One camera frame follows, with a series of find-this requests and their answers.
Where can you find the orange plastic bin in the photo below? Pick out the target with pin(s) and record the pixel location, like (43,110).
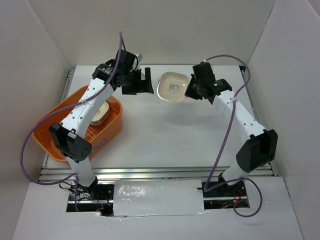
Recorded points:
(97,135)

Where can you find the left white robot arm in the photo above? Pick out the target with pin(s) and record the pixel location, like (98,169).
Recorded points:
(69,135)

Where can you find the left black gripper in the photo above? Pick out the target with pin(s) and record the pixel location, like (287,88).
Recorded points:
(142,86)

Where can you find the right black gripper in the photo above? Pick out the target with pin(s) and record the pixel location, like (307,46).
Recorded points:
(190,93)

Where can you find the cream plate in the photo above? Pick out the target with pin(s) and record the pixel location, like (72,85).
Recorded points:
(172,87)
(101,115)

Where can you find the aluminium rail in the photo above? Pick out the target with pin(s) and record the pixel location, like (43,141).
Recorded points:
(116,174)

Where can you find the white foil sheet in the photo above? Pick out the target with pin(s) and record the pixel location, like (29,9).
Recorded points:
(158,198)

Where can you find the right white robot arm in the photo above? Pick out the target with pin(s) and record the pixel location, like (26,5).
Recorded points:
(259,144)

